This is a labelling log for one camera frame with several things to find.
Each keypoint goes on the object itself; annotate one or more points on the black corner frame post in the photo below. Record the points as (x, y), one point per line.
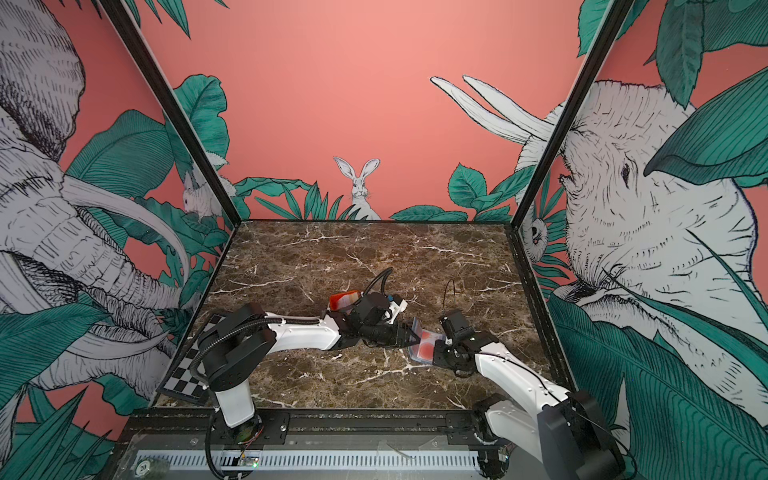
(128, 31)
(609, 28)

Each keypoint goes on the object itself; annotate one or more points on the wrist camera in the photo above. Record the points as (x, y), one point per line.
(456, 326)
(378, 308)

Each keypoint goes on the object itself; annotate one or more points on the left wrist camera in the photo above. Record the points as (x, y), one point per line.
(378, 308)

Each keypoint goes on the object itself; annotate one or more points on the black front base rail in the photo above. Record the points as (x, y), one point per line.
(460, 427)

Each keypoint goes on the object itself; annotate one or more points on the black white checkerboard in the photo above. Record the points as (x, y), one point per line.
(180, 383)

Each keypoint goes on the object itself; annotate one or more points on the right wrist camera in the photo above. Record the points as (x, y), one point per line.
(456, 326)

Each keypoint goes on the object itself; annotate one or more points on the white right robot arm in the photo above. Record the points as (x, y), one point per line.
(564, 431)

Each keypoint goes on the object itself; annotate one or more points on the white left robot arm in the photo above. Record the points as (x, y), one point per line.
(229, 353)

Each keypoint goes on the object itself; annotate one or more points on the white slotted cable duct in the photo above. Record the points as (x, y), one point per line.
(362, 460)

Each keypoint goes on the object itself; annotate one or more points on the blue card holder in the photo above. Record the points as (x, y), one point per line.
(417, 328)

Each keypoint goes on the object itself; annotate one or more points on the black left corner frame post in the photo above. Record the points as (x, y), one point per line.
(128, 31)

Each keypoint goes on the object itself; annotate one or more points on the black right corner frame post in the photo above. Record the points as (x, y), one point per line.
(609, 28)

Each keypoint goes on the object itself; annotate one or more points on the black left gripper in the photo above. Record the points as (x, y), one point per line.
(401, 337)

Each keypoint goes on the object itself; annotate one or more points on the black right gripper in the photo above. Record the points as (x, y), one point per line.
(439, 357)

